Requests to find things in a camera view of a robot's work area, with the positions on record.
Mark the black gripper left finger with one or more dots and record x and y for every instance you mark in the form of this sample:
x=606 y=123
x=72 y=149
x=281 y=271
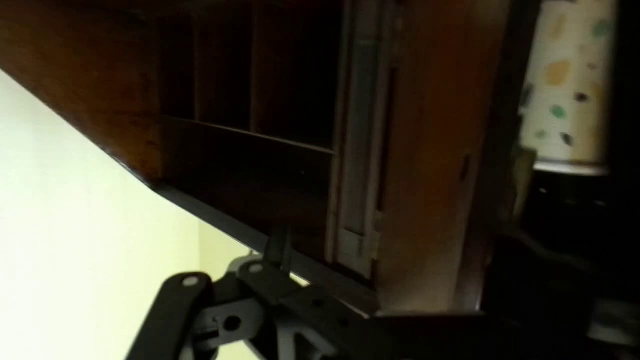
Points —
x=175 y=313

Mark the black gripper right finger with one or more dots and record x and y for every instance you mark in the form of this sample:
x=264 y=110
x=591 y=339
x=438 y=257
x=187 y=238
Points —
x=553 y=306

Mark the dark wooden cabinet door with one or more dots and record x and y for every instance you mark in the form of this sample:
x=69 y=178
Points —
x=433 y=132

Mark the white cup coloured dots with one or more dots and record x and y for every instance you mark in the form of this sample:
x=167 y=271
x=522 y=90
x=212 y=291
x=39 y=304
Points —
x=566 y=80

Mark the dark wooden secretary desk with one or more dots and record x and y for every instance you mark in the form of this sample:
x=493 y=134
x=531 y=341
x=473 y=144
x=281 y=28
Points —
x=233 y=86

